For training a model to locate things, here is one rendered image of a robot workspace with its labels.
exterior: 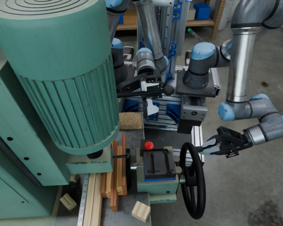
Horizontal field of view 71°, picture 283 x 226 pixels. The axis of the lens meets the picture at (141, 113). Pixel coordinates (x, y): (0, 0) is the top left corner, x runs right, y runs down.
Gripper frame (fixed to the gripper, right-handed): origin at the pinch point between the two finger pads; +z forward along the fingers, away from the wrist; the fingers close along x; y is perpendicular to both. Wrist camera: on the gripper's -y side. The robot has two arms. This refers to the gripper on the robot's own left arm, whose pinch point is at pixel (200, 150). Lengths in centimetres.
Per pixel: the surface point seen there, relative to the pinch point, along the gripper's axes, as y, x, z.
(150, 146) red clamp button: -27.7, -9.1, 10.1
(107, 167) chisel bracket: -32.3, -14.5, 23.5
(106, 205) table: -24.5, -22.5, 29.3
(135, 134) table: -19.3, 5.2, 20.5
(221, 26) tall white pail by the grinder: 132, 294, -74
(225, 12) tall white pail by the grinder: 112, 293, -85
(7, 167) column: -55, -20, 35
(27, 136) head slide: -59, -18, 25
